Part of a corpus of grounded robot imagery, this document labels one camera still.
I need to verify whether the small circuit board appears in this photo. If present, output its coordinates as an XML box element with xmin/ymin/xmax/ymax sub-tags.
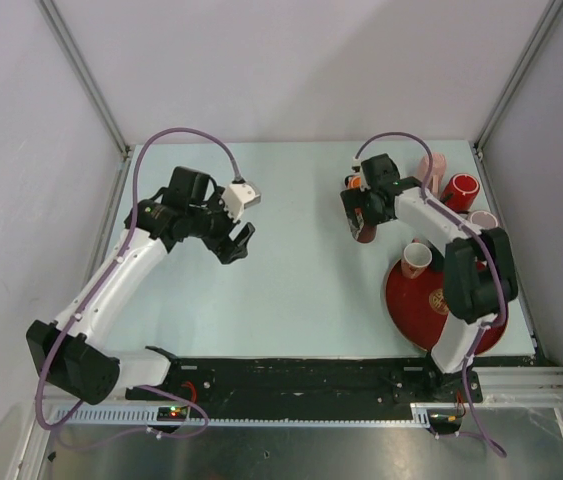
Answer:
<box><xmin>157</xmin><ymin>406</ymin><xmax>189</xmax><ymax>422</ymax></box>

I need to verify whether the purple cable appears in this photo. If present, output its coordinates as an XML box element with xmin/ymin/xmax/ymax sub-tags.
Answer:
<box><xmin>350</xmin><ymin>131</ymin><xmax>508</xmax><ymax>459</ymax></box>
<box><xmin>34</xmin><ymin>127</ymin><xmax>245</xmax><ymax>454</ymax></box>

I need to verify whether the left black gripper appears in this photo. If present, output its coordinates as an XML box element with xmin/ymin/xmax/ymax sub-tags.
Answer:
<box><xmin>187</xmin><ymin>187</ymin><xmax>254</xmax><ymax>263</ymax></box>

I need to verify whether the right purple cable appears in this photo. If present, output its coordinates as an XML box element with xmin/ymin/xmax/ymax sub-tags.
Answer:
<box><xmin>350</xmin><ymin>131</ymin><xmax>508</xmax><ymax>459</ymax></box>

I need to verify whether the right aluminium frame post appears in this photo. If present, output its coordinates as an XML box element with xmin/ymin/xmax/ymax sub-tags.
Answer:
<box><xmin>473</xmin><ymin>0</ymin><xmax>563</xmax><ymax>159</ymax></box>

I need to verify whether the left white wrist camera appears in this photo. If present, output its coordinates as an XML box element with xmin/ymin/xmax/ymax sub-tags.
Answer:
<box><xmin>221</xmin><ymin>181</ymin><xmax>261</xmax><ymax>223</ymax></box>

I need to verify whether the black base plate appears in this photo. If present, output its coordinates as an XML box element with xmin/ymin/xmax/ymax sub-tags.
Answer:
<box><xmin>125</xmin><ymin>355</ymin><xmax>484</xmax><ymax>422</ymax></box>

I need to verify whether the white slotted cable duct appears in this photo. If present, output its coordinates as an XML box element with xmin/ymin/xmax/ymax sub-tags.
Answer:
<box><xmin>67</xmin><ymin>404</ymin><xmax>459</xmax><ymax>428</ymax></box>

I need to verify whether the red mug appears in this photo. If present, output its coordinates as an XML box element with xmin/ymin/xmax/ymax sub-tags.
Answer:
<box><xmin>440</xmin><ymin>173</ymin><xmax>481</xmax><ymax>213</ymax></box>

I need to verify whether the large orange mug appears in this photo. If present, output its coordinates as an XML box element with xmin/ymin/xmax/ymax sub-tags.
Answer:
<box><xmin>344</xmin><ymin>174</ymin><xmax>362</xmax><ymax>190</ymax></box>

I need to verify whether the left aluminium frame post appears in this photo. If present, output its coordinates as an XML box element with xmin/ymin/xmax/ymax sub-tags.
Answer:
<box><xmin>35</xmin><ymin>0</ymin><xmax>130</xmax><ymax>159</ymax></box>

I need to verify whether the mauve mug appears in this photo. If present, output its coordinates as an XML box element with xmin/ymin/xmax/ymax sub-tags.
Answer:
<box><xmin>467</xmin><ymin>210</ymin><xmax>499</xmax><ymax>230</ymax></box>

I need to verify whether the round red tray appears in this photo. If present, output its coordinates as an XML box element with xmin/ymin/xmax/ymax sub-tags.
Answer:
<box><xmin>384</xmin><ymin>256</ymin><xmax>509</xmax><ymax>354</ymax></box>

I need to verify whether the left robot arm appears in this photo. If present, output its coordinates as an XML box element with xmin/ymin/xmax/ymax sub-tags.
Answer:
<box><xmin>26</xmin><ymin>167</ymin><xmax>261</xmax><ymax>405</ymax></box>

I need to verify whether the brown patterned mug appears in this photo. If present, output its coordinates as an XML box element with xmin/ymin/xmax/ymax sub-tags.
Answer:
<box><xmin>349</xmin><ymin>209</ymin><xmax>377</xmax><ymax>244</ymax></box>

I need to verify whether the salmon pink printed mug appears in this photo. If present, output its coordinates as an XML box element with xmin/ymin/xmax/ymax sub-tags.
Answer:
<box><xmin>401</xmin><ymin>242</ymin><xmax>432</xmax><ymax>279</ymax></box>

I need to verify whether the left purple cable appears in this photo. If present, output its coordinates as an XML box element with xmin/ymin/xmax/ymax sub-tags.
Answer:
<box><xmin>34</xmin><ymin>127</ymin><xmax>245</xmax><ymax>454</ymax></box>

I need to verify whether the light pink mug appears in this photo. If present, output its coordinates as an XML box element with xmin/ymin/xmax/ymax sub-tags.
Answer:
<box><xmin>415</xmin><ymin>152</ymin><xmax>447</xmax><ymax>196</ymax></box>

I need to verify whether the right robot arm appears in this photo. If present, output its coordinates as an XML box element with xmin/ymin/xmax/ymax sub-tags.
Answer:
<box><xmin>340</xmin><ymin>154</ymin><xmax>518</xmax><ymax>401</ymax></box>

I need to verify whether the aluminium frame post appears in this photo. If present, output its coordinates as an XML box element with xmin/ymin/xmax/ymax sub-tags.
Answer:
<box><xmin>473</xmin><ymin>0</ymin><xmax>563</xmax><ymax>159</ymax></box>
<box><xmin>35</xmin><ymin>0</ymin><xmax>130</xmax><ymax>159</ymax></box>

